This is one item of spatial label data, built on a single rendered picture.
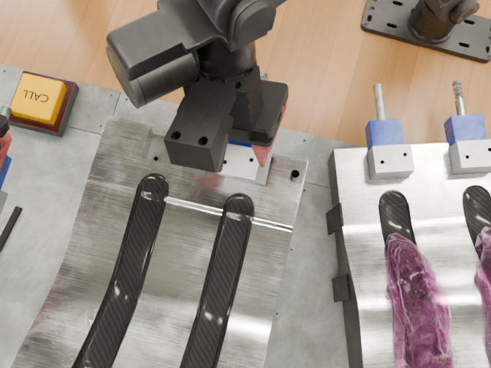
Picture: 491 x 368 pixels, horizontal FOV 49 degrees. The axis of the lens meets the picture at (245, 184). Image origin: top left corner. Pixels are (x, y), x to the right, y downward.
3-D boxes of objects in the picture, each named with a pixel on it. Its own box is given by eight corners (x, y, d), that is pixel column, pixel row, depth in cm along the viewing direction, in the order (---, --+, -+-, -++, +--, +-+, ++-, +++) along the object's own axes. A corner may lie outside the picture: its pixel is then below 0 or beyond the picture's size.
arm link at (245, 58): (204, 101, 49) (191, 40, 43) (175, 66, 52) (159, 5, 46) (268, 69, 50) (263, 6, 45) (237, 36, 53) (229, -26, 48)
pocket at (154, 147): (155, 133, 72) (150, 124, 68) (193, 143, 71) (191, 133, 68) (145, 166, 71) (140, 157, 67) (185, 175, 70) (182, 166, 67)
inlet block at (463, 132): (431, 90, 76) (444, 72, 71) (466, 88, 76) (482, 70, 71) (446, 179, 73) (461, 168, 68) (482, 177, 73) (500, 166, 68)
